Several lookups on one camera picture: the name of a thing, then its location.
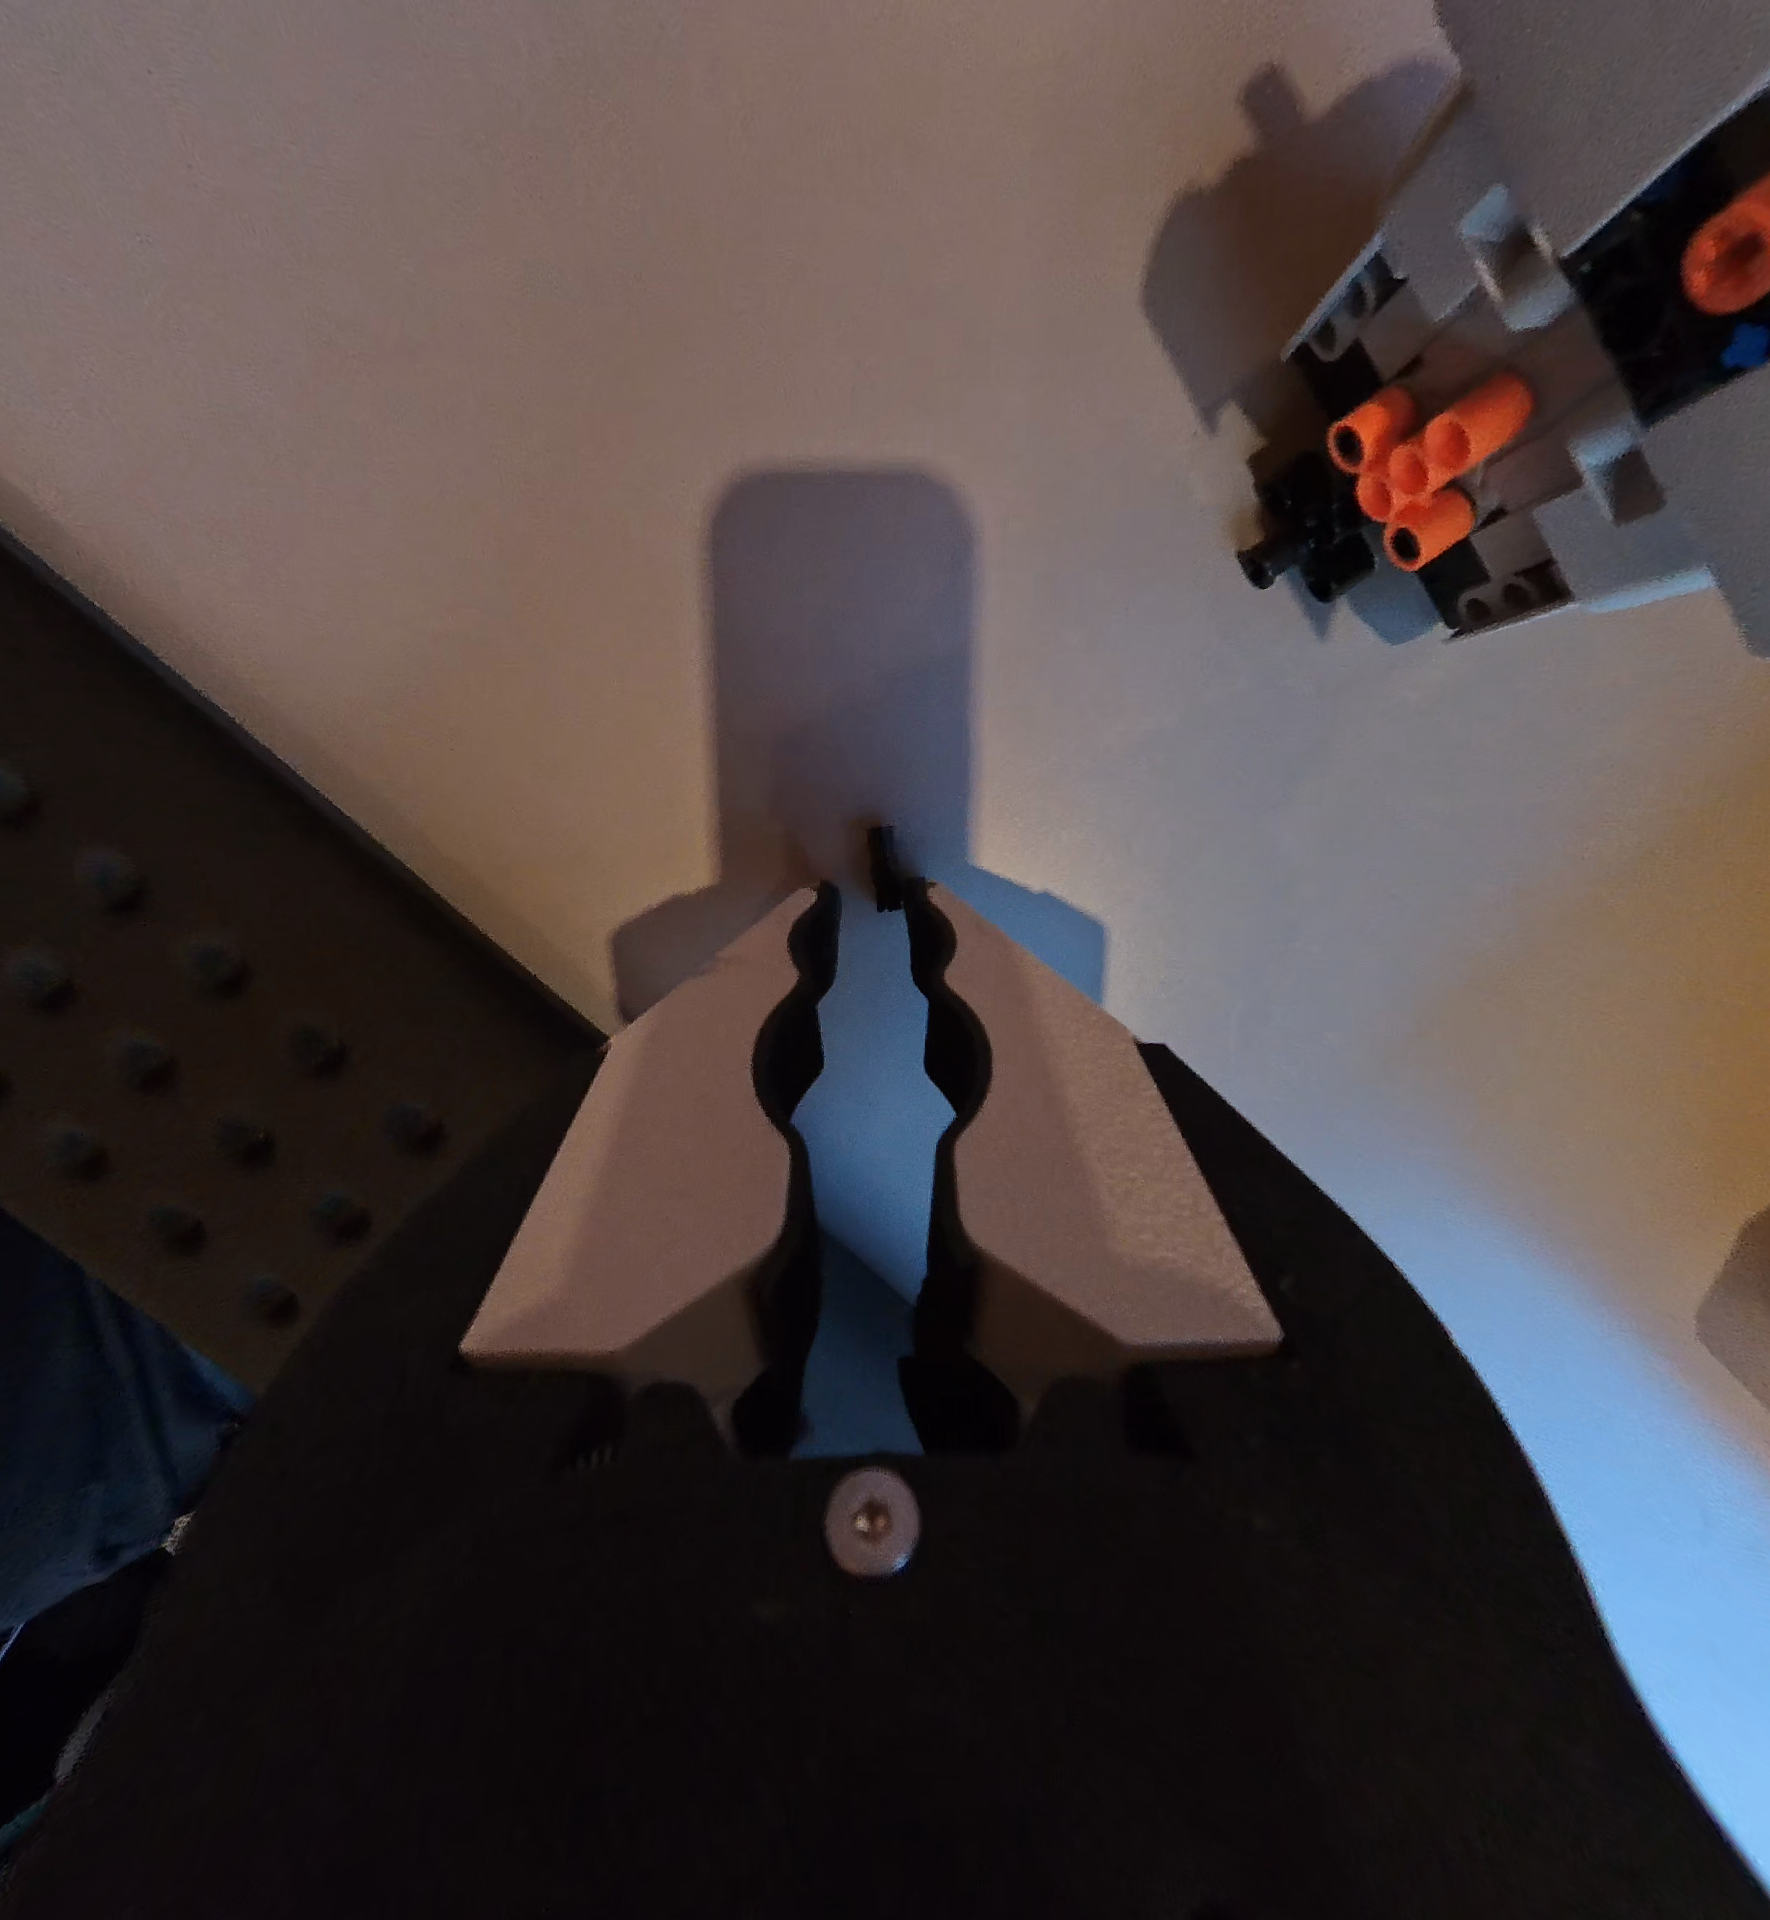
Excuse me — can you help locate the person's dark trouser leg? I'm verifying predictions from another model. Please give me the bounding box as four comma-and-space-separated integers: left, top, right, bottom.
0, 1151, 254, 1689

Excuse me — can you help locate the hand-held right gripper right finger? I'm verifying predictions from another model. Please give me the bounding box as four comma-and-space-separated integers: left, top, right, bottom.
898, 882, 1287, 1454

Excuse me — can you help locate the perforated dark chair part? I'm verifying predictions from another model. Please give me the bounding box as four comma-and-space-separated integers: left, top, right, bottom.
0, 463, 611, 1390

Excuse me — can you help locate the grey orange toy robot assembly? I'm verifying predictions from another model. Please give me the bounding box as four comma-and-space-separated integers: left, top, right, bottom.
1235, 0, 1770, 662

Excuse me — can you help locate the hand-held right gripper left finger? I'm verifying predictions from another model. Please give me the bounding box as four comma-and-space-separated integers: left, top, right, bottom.
461, 884, 842, 1457

